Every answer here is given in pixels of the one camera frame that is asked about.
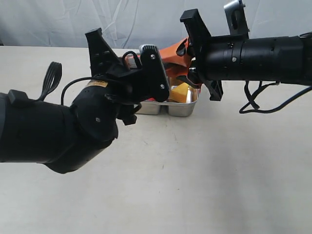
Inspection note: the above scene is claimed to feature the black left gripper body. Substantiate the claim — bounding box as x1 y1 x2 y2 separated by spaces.
85 28 141 126

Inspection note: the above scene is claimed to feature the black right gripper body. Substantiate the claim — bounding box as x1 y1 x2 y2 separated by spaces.
179 8 242 101

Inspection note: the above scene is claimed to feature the yellow toy cheese wedge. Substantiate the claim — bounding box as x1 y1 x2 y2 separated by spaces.
169 83 189 103

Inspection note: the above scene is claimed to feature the stainless steel lunch box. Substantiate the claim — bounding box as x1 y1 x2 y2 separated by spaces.
137 87 201 117

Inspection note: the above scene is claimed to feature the dark lid with orange seal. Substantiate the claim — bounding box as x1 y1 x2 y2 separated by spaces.
127 52 166 74

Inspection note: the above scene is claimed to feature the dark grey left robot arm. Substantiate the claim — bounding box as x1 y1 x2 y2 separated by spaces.
0 29 148 174

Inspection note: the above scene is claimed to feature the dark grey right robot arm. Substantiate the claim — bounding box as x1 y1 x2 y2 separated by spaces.
160 5 312 101

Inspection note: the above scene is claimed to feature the blue-grey backdrop cloth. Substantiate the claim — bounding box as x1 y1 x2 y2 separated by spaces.
0 0 312 48

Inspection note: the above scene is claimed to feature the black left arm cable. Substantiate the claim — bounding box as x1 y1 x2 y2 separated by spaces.
36 50 144 108

